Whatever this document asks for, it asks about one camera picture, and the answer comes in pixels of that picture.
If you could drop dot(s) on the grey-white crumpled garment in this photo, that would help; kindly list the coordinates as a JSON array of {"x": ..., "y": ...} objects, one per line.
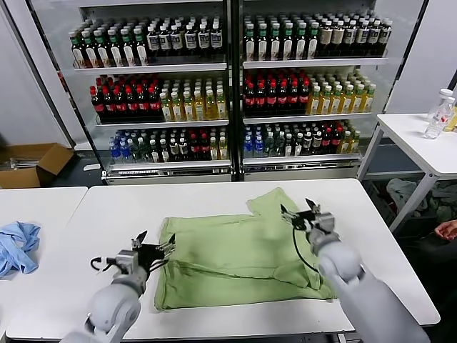
[{"x": 402, "y": 192}]

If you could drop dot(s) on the large red-cap cola bottle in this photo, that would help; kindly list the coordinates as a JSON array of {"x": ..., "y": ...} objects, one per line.
[
  {"x": 271, "y": 99},
  {"x": 131, "y": 104},
  {"x": 108, "y": 105},
  {"x": 303, "y": 97},
  {"x": 249, "y": 99},
  {"x": 120, "y": 104},
  {"x": 143, "y": 104},
  {"x": 293, "y": 98},
  {"x": 260, "y": 99},
  {"x": 96, "y": 105},
  {"x": 282, "y": 99},
  {"x": 154, "y": 104}
]

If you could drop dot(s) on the small blue water bottle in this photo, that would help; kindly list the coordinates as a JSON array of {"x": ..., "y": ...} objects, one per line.
[
  {"x": 247, "y": 147},
  {"x": 113, "y": 150},
  {"x": 123, "y": 151},
  {"x": 257, "y": 147}
]

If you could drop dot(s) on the person's dark trousers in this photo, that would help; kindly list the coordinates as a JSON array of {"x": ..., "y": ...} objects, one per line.
[{"x": 428, "y": 261}]

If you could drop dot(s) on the white side table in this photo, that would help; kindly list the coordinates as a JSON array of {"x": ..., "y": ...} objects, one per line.
[{"x": 406, "y": 141}]

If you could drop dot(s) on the light blue crumpled shirt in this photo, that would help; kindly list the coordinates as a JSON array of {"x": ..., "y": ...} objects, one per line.
[{"x": 18, "y": 246}]

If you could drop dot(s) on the small white floor object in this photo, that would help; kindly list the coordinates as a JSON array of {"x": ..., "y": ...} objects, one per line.
[{"x": 91, "y": 165}]

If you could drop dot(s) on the grey-green crumpled garment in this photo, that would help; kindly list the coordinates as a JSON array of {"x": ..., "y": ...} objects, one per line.
[{"x": 443, "y": 202}]

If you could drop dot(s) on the person's bare hand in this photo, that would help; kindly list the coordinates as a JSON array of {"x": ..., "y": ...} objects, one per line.
[{"x": 448, "y": 230}]

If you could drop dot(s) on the small clear greenish bottle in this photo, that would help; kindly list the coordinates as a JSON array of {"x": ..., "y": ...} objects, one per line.
[
  {"x": 132, "y": 151},
  {"x": 142, "y": 151},
  {"x": 269, "y": 146},
  {"x": 279, "y": 146}
]

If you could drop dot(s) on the small dark bottle white label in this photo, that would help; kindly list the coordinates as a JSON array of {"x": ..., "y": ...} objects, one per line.
[
  {"x": 287, "y": 146},
  {"x": 306, "y": 144},
  {"x": 182, "y": 150},
  {"x": 297, "y": 145},
  {"x": 316, "y": 144},
  {"x": 172, "y": 151},
  {"x": 163, "y": 151},
  {"x": 153, "y": 152}
]

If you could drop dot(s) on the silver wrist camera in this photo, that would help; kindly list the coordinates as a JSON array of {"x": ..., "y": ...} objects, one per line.
[
  {"x": 325, "y": 223},
  {"x": 126, "y": 261}
]

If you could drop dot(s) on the white cooler shelf board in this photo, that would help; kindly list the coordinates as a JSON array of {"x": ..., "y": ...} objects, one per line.
[
  {"x": 166, "y": 164},
  {"x": 159, "y": 123},
  {"x": 298, "y": 159},
  {"x": 313, "y": 63},
  {"x": 149, "y": 67},
  {"x": 306, "y": 118}
]

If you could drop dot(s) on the small yellow tea bottle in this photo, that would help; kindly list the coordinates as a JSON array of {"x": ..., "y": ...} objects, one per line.
[
  {"x": 222, "y": 149},
  {"x": 353, "y": 142},
  {"x": 213, "y": 149},
  {"x": 344, "y": 143}
]

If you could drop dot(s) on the large yellow tea bottle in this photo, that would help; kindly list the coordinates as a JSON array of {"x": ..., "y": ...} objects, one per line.
[
  {"x": 357, "y": 99},
  {"x": 199, "y": 106},
  {"x": 210, "y": 105},
  {"x": 335, "y": 100},
  {"x": 221, "y": 104},
  {"x": 188, "y": 106},
  {"x": 313, "y": 101},
  {"x": 324, "y": 101},
  {"x": 368, "y": 99},
  {"x": 176, "y": 107},
  {"x": 165, "y": 108},
  {"x": 346, "y": 100}
]

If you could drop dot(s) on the clear plastic water bottle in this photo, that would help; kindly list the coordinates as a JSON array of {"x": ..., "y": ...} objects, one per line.
[{"x": 436, "y": 116}]

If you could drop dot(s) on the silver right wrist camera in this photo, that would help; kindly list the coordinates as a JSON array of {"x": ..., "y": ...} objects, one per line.
[{"x": 325, "y": 223}]

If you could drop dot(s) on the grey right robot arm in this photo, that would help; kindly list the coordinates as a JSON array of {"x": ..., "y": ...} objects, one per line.
[{"x": 357, "y": 278}]

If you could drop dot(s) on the yellow drink bottle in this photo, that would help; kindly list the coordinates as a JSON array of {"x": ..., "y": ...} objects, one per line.
[{"x": 452, "y": 120}]

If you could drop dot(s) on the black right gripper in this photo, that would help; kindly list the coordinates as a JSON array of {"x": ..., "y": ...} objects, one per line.
[{"x": 305, "y": 221}]

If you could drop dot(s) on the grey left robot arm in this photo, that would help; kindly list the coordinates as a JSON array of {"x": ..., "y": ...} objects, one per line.
[{"x": 114, "y": 307}]

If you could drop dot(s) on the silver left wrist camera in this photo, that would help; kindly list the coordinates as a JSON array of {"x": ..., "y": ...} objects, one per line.
[{"x": 126, "y": 261}]

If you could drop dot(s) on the drinks display cooler cabinet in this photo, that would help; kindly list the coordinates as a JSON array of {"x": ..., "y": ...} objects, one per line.
[{"x": 234, "y": 106}]

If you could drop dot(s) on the green-cap tea bottle white label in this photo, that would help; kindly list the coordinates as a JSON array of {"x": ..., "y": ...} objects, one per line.
[
  {"x": 275, "y": 43},
  {"x": 115, "y": 49},
  {"x": 249, "y": 43},
  {"x": 262, "y": 43},
  {"x": 102, "y": 49},
  {"x": 300, "y": 41},
  {"x": 312, "y": 41},
  {"x": 287, "y": 42},
  {"x": 128, "y": 48},
  {"x": 140, "y": 48},
  {"x": 77, "y": 50},
  {"x": 90, "y": 50}
]

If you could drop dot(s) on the dark drink bottle blue label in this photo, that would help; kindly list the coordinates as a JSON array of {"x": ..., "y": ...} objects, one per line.
[
  {"x": 153, "y": 42},
  {"x": 165, "y": 41},
  {"x": 361, "y": 39},
  {"x": 384, "y": 37},
  {"x": 373, "y": 38},
  {"x": 215, "y": 38},
  {"x": 190, "y": 40},
  {"x": 349, "y": 39},
  {"x": 176, "y": 41},
  {"x": 203, "y": 39}
]

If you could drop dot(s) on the light green t-shirt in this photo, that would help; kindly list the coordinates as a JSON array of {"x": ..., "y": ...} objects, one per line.
[{"x": 232, "y": 257}]

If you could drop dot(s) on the dark drink bottle beige label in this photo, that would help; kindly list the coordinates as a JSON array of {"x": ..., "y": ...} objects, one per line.
[
  {"x": 337, "y": 40},
  {"x": 324, "y": 40}
]

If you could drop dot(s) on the open brown cardboard box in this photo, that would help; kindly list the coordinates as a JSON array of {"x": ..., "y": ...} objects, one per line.
[{"x": 53, "y": 156}]

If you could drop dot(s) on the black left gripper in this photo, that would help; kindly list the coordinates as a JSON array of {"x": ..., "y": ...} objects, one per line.
[{"x": 150, "y": 255}]

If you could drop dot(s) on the small red-cap cola bottle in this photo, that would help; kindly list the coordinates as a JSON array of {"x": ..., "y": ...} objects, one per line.
[
  {"x": 325, "y": 141},
  {"x": 203, "y": 148},
  {"x": 335, "y": 141},
  {"x": 193, "y": 148}
]

